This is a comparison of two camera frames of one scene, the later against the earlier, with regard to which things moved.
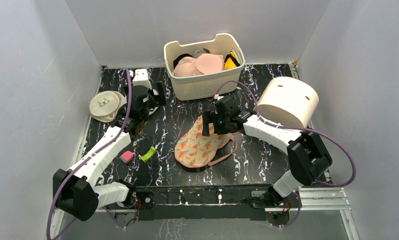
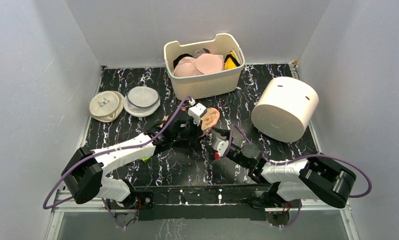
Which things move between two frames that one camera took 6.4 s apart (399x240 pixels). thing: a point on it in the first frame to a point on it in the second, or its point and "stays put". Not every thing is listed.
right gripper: x=211 y=117 to x=220 y=136
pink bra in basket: x=202 y=64 stays put
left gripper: x=159 y=99 to x=197 y=131
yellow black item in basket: x=231 y=61 stays put
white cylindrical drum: x=288 y=101 stays put
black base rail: x=204 y=202 stays put
